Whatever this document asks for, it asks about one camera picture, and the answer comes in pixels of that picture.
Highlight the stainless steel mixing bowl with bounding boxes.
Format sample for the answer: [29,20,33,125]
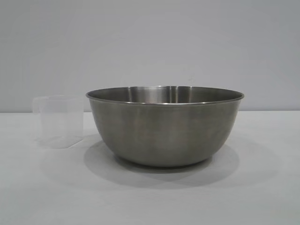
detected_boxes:
[85,85,245,167]

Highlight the clear plastic measuring cup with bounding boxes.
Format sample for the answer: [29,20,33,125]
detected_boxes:
[32,95,84,149]

